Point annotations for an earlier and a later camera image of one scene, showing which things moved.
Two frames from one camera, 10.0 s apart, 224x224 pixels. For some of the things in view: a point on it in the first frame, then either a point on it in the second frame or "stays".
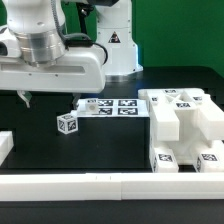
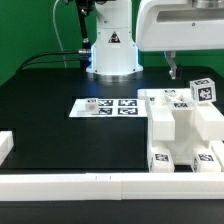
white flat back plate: (129, 107) stays
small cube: (67, 123) -> (203, 90)
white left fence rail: (6, 144) stays
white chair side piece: (163, 115) stays
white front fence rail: (112, 186) stays
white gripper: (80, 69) -> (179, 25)
